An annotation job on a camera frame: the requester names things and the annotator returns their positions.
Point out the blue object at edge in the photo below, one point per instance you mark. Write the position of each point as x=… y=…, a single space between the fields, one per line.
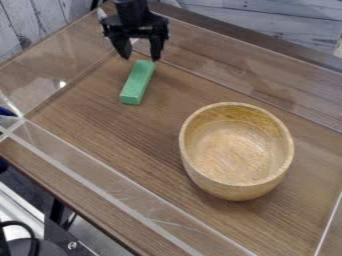
x=6 y=112

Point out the brown wooden bowl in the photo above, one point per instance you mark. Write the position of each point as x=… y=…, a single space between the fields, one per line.
x=237 y=150

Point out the grey metal base plate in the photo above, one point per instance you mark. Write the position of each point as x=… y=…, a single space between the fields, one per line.
x=61 y=237

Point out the green rectangular block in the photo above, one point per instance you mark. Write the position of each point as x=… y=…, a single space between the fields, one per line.
x=133 y=92

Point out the clear acrylic tray enclosure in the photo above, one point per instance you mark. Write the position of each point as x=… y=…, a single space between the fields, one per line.
x=107 y=157

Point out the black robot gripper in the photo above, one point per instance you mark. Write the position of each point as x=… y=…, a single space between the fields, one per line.
x=134 y=22

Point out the black table leg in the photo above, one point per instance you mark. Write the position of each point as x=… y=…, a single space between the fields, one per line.
x=57 y=211

